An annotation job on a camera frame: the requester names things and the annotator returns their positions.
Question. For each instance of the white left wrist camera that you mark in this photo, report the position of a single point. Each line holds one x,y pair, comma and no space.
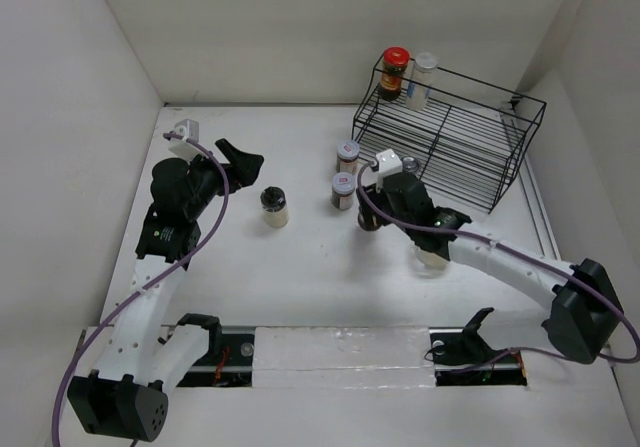
179,146

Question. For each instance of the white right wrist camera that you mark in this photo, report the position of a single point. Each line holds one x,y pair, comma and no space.
388,163

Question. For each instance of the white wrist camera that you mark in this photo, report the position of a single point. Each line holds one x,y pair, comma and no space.
179,146
388,163

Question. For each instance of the red lid sauce jar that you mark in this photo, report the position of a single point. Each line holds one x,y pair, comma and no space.
369,222
395,61

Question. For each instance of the black wire rack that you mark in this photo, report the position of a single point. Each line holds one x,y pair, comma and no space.
470,138

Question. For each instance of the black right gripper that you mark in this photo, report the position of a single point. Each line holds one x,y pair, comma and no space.
377,192

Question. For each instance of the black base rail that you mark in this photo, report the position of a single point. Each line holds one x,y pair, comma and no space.
231,366

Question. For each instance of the round glass jar white powder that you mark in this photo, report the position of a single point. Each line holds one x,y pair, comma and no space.
430,260

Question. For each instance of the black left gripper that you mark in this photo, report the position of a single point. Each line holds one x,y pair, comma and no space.
243,168

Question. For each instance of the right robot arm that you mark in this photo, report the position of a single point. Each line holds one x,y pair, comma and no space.
583,307

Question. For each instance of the white lid brown spice jar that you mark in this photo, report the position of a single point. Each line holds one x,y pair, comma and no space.
342,191

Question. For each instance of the black grinder cap spice bottle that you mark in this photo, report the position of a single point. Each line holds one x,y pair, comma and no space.
274,206

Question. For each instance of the silver lid blue label bottle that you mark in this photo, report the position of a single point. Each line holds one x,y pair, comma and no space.
423,73

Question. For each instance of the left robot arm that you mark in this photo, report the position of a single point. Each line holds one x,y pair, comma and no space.
126,394

